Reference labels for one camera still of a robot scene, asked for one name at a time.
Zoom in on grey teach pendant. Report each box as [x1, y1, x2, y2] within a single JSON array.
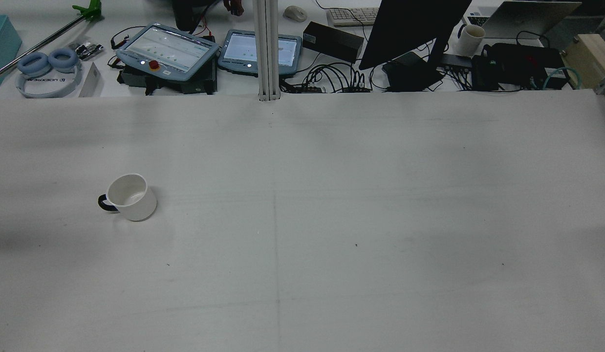
[[217, 29, 303, 77]]

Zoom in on teach pendant red button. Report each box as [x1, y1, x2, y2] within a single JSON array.
[[115, 23, 220, 82]]

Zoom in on black controller box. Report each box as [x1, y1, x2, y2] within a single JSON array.
[[118, 64, 217, 95]]

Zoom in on black power brick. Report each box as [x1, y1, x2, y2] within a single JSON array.
[[302, 21, 365, 63]]

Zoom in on white keyboard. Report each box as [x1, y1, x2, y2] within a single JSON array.
[[327, 7, 380, 27]]

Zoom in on green clamp holder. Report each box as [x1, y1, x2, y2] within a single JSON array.
[[72, 0, 104, 22]]

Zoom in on clear bag of parts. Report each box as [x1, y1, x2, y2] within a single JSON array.
[[68, 42, 105, 62]]

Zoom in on white cardboard box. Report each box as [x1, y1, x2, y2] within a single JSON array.
[[79, 62, 104, 97]]

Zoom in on black monitor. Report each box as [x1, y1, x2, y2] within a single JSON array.
[[359, 0, 473, 92]]

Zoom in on metal clamp rod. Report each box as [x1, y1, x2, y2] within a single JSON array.
[[0, 14, 88, 82]]

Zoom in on light blue headphones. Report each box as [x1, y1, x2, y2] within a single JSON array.
[[16, 47, 83, 99]]

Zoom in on black usb hub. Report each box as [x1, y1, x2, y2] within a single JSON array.
[[439, 54, 474, 70]]

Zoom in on teal box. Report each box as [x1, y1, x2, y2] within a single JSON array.
[[0, 15, 23, 97]]

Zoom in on white mug dark interior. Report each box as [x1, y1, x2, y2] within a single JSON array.
[[457, 24, 486, 57]]

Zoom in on black mini computer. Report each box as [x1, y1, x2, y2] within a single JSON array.
[[471, 43, 569, 91]]

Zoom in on silver laptop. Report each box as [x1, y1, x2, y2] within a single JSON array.
[[463, 1, 583, 40]]

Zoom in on wooden box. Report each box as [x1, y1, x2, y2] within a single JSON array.
[[562, 33, 605, 91]]

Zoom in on red cable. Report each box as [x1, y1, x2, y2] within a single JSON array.
[[190, 16, 211, 38]]

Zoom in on aluminium profile post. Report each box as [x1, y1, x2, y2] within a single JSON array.
[[252, 0, 282, 102]]

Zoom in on black cable bundle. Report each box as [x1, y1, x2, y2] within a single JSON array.
[[282, 61, 384, 94]]

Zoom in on black pendant cable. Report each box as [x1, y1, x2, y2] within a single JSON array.
[[107, 26, 133, 69]]

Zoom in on white cup black handle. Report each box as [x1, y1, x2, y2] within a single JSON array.
[[98, 174, 157, 222]]

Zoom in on teal cable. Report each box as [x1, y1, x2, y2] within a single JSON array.
[[542, 67, 582, 90]]

